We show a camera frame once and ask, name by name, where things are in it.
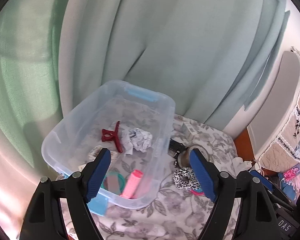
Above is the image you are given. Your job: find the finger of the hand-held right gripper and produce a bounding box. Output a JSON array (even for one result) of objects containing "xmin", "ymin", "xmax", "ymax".
[
  {"xmin": 250, "ymin": 170, "xmax": 274, "ymax": 193},
  {"xmin": 266, "ymin": 190, "xmax": 297, "ymax": 212}
]

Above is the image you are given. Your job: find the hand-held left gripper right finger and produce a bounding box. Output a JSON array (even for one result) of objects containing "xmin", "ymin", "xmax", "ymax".
[{"xmin": 189, "ymin": 148, "xmax": 278, "ymax": 240}]

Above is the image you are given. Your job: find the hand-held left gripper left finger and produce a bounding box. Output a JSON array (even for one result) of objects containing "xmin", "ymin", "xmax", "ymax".
[{"xmin": 20, "ymin": 148, "xmax": 112, "ymax": 240}]

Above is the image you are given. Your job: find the leopard print scrunchie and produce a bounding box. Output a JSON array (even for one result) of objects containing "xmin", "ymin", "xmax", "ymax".
[{"xmin": 172, "ymin": 167, "xmax": 200, "ymax": 190}]

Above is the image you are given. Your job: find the beige hair claw clip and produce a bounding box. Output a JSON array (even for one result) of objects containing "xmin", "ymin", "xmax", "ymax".
[{"xmin": 89, "ymin": 145, "xmax": 118, "ymax": 162}]

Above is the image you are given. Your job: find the brown tape roll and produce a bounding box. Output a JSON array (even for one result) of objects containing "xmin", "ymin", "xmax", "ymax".
[{"xmin": 177, "ymin": 144, "xmax": 210, "ymax": 168}]

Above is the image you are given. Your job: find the pink hair roller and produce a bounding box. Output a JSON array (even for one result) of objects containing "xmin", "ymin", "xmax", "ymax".
[{"xmin": 120, "ymin": 169, "xmax": 143, "ymax": 199}]

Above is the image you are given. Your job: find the black toy car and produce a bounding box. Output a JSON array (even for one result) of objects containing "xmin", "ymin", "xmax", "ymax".
[{"xmin": 169, "ymin": 139, "xmax": 188, "ymax": 167}]

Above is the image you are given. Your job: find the red hair claw clip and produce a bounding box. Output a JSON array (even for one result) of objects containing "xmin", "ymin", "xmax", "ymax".
[{"xmin": 102, "ymin": 121, "xmax": 124, "ymax": 153}]

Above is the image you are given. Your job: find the small white carton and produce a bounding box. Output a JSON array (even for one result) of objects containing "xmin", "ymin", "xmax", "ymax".
[{"xmin": 182, "ymin": 122, "xmax": 197, "ymax": 140}]

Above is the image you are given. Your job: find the white paper ball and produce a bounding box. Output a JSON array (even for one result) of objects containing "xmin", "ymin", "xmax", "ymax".
[{"xmin": 121, "ymin": 127, "xmax": 153, "ymax": 155}]

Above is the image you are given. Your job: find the clear plastic storage box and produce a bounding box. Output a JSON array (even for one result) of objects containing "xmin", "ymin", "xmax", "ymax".
[{"xmin": 41, "ymin": 80, "xmax": 175, "ymax": 217}]

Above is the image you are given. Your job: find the blue cloth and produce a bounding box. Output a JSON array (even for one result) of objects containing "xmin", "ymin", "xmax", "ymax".
[{"xmin": 277, "ymin": 172, "xmax": 300, "ymax": 200}]

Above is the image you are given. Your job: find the white power strip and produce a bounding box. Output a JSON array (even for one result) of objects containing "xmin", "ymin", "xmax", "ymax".
[{"xmin": 234, "ymin": 157, "xmax": 255, "ymax": 172}]

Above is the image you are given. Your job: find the floral fleece blanket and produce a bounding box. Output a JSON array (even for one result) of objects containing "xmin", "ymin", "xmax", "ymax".
[{"xmin": 61, "ymin": 115, "xmax": 240, "ymax": 240}]

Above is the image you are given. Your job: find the white appliance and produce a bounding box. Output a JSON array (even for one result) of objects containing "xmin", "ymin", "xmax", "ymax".
[{"xmin": 247, "ymin": 51, "xmax": 300, "ymax": 155}]

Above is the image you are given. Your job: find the pale green curtain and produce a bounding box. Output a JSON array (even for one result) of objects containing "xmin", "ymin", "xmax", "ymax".
[{"xmin": 0, "ymin": 0, "xmax": 290, "ymax": 180}]

